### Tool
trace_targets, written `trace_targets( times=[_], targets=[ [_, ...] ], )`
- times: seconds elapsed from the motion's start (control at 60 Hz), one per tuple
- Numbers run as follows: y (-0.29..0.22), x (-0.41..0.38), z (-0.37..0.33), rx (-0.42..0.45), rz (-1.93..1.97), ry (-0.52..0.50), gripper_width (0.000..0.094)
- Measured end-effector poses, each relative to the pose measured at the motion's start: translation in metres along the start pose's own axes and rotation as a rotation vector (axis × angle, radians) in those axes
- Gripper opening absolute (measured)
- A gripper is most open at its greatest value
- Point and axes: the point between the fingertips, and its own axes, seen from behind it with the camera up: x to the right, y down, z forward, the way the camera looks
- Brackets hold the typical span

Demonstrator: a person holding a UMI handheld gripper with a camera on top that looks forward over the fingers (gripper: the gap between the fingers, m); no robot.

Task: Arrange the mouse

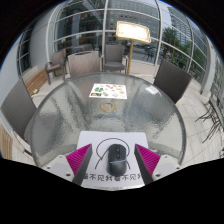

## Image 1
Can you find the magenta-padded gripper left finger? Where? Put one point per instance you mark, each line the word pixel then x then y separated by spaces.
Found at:
pixel 78 159

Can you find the brown wicker armchair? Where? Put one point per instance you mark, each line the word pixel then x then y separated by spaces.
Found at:
pixel 58 59

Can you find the white mouse pad with drawing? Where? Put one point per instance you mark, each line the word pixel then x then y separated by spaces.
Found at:
pixel 100 138

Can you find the dark wicker chair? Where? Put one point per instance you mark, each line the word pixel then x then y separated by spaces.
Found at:
pixel 171 80
pixel 18 106

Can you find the wooden slat bench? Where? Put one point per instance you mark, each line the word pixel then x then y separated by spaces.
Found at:
pixel 36 81
pixel 5 143

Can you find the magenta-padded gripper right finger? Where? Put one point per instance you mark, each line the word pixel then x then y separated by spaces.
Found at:
pixel 148 159

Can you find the grey wicker armchair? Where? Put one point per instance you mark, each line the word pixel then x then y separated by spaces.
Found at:
pixel 114 53

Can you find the black computer mouse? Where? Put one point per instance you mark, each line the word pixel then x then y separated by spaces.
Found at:
pixel 117 160

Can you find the black metal folding chair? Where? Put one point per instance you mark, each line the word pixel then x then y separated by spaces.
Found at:
pixel 215 118

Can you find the brown wicker chair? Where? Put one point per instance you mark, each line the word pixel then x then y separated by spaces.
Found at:
pixel 84 65

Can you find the gold framed menu stand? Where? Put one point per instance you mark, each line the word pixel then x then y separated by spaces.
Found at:
pixel 133 31

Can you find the colourful printed menu sheet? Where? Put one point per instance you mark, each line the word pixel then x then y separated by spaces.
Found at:
pixel 108 91

